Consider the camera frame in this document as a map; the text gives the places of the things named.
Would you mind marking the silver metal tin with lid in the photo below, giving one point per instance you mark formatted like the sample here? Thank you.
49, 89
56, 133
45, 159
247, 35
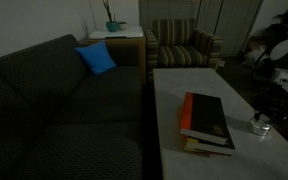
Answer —
260, 127

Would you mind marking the striped armchair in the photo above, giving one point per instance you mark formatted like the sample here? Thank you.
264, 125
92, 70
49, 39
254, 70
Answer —
176, 43

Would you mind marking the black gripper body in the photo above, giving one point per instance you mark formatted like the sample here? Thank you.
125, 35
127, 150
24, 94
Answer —
273, 102

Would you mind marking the wooden side table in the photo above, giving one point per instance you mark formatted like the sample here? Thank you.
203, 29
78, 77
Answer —
125, 52

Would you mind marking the blue throw pillow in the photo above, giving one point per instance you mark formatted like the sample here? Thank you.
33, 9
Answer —
96, 57

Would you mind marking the top black book orange spine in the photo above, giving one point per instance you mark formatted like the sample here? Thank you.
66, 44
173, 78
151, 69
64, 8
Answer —
194, 101

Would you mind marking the white board on side table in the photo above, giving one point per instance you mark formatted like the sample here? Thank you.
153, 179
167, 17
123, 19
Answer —
128, 32

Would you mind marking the bottom orange book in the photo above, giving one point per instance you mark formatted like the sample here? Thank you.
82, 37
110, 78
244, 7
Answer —
192, 150

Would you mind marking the teal plant pot with plant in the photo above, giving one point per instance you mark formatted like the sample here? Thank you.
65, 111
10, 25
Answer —
112, 25

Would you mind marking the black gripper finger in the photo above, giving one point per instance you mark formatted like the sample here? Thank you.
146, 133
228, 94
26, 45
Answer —
257, 115

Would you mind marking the dark grey fabric sofa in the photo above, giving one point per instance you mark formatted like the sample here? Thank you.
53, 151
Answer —
59, 121

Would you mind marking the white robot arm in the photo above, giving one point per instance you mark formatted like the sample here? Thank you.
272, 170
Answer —
278, 71

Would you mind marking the middle black book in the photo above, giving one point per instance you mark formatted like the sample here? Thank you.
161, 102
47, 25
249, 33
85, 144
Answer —
214, 145

